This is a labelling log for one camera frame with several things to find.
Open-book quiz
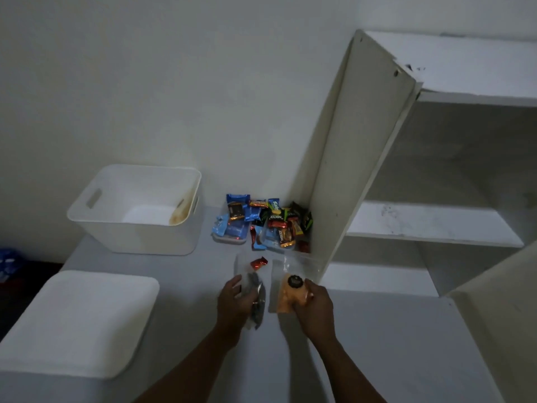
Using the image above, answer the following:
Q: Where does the person's left hand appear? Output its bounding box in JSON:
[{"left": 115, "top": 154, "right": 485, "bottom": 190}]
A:
[{"left": 215, "top": 274, "right": 262, "bottom": 337}]

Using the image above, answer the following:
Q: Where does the person's right hand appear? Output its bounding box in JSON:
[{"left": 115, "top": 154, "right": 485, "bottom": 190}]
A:
[{"left": 291, "top": 279, "right": 339, "bottom": 345}]

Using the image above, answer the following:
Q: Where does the clear bag of grey snacks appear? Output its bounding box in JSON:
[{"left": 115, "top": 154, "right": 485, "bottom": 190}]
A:
[{"left": 233, "top": 251, "right": 267, "bottom": 331}]

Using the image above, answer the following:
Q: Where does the clear bag of orange snacks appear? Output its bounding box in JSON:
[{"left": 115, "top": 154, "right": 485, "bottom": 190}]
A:
[{"left": 268, "top": 257, "right": 324, "bottom": 315}]

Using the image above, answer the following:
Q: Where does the pile of candies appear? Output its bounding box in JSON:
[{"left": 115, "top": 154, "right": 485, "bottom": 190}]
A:
[{"left": 211, "top": 193, "right": 314, "bottom": 254}]

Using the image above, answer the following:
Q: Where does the clear bag of orange-yellow snacks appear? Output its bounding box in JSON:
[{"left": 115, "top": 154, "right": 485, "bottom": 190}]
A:
[{"left": 169, "top": 193, "right": 195, "bottom": 226}]

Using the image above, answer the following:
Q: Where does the white plastic storage bin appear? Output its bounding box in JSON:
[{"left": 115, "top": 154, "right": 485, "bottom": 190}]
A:
[{"left": 67, "top": 163, "right": 204, "bottom": 256}]

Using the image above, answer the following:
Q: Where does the white bin lid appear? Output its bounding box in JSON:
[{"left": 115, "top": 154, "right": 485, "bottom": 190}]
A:
[{"left": 0, "top": 270, "right": 161, "bottom": 380}]

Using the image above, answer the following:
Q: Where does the person's right forearm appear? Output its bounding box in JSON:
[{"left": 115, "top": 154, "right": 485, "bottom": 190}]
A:
[{"left": 310, "top": 335, "right": 388, "bottom": 403}]

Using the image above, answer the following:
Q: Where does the person's left forearm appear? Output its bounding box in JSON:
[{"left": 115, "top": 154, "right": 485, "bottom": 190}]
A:
[{"left": 134, "top": 327, "right": 241, "bottom": 403}]

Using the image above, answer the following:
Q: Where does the white shelf unit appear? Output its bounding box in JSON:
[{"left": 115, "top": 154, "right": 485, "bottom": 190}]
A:
[{"left": 289, "top": 29, "right": 537, "bottom": 403}]

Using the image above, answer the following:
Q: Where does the dark red bed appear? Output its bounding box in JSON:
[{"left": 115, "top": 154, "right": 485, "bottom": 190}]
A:
[{"left": 0, "top": 259, "right": 64, "bottom": 341}]

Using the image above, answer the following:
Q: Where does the blue plastic bag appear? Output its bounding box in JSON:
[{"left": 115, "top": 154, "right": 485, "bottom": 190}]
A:
[{"left": 0, "top": 247, "right": 27, "bottom": 284}]

